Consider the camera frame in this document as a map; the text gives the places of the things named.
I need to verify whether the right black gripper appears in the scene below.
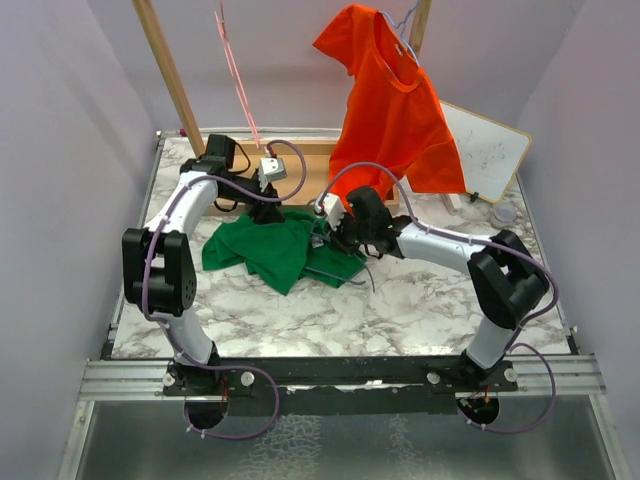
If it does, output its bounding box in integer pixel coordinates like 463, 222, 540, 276
325, 207, 374, 256

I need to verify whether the blue grey plastic hanger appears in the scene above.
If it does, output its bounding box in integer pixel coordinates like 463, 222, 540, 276
299, 220, 375, 289

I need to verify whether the green t shirt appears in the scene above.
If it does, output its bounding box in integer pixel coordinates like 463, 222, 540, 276
201, 209, 369, 296

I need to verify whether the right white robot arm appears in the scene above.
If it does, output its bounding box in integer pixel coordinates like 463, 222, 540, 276
316, 187, 551, 391

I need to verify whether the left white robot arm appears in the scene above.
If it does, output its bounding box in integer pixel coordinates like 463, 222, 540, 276
122, 134, 284, 395

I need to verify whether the orange t shirt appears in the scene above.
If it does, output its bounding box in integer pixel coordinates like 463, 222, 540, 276
313, 4, 466, 198

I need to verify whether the lilac hanger under orange shirt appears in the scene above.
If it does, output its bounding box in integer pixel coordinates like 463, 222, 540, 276
379, 1, 421, 65

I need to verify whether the wooden clothes rack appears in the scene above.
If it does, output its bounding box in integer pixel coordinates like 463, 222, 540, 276
130, 0, 434, 217

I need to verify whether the clear plastic cup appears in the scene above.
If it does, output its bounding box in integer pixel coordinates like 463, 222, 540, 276
490, 201, 518, 230

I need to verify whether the small whiteboard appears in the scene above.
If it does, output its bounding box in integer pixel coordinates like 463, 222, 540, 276
441, 101, 532, 204

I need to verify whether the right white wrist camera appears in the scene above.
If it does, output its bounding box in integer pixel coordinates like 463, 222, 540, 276
314, 193, 346, 231

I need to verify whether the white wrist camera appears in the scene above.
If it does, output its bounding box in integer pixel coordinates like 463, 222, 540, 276
258, 157, 287, 192
314, 193, 346, 231

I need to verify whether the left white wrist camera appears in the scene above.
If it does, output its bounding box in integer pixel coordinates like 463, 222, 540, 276
258, 157, 287, 192

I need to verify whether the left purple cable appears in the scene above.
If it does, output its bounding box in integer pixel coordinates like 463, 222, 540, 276
142, 139, 307, 442

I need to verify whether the purple cable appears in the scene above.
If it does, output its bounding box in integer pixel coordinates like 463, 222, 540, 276
142, 139, 307, 442
319, 162, 560, 435

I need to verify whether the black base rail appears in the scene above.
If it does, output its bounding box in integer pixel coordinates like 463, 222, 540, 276
162, 356, 518, 416

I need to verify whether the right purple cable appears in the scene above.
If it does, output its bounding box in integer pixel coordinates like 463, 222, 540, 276
319, 162, 560, 435

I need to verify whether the pink wire hanger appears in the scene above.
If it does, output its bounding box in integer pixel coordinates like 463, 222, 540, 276
214, 0, 262, 149

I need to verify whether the aluminium frame rail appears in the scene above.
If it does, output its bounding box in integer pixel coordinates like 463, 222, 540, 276
78, 355, 607, 402

